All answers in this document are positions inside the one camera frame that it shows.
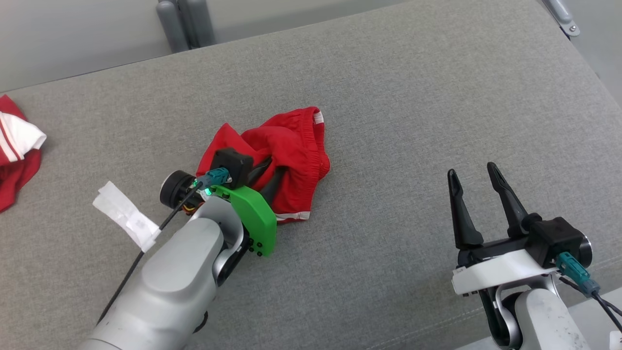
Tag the grey metal frame post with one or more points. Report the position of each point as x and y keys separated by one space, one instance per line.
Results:
x=563 y=17

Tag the grey metal double post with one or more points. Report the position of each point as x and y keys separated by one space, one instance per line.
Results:
x=184 y=22

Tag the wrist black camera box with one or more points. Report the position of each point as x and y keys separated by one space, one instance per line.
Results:
x=235 y=163
x=554 y=238

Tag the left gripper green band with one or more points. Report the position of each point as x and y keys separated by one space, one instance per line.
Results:
x=255 y=218

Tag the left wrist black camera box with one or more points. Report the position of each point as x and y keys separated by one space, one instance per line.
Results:
x=235 y=163

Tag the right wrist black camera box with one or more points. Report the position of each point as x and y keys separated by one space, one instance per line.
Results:
x=554 y=238

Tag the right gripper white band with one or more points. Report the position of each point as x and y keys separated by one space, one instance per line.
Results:
x=500 y=272

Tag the red Bulls 23 jersey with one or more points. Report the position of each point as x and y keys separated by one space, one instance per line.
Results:
x=14 y=180

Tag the red shorts white trim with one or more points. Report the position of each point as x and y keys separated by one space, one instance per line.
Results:
x=296 y=146

